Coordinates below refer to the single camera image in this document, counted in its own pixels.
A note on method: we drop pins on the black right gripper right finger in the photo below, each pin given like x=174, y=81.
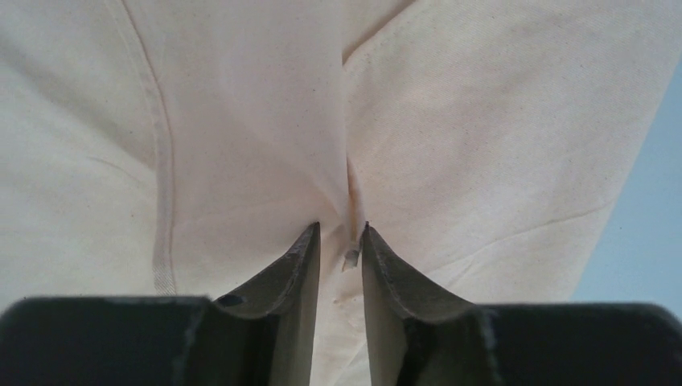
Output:
x=419, y=333

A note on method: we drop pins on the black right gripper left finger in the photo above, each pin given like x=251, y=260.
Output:
x=261, y=333

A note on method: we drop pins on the beige cloth wrap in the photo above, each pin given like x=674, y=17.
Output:
x=179, y=147

